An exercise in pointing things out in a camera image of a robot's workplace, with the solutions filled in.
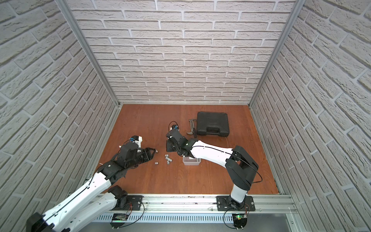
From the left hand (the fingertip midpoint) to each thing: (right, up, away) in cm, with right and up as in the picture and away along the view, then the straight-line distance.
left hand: (154, 148), depth 79 cm
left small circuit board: (-16, -34, -8) cm, 39 cm away
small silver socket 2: (+6, -10, +9) cm, 15 cm away
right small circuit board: (+45, -34, -9) cm, 57 cm away
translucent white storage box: (+20, -10, +9) cm, 24 cm away
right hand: (+8, +2, +6) cm, 10 cm away
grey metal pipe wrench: (+22, +10, +25) cm, 34 cm away
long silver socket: (+6, -9, +11) cm, 15 cm away
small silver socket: (-1, -10, +7) cm, 13 cm away
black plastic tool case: (+36, +13, +24) cm, 46 cm away
